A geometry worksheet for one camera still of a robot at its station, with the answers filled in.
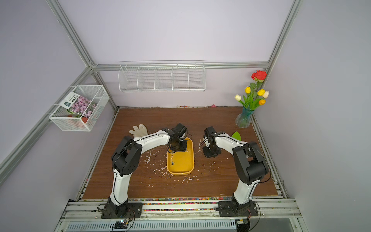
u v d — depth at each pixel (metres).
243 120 1.02
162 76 0.99
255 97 0.90
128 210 0.73
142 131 1.05
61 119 0.70
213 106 1.24
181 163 0.89
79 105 0.74
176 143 0.81
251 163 0.49
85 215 0.74
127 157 0.53
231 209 0.73
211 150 0.81
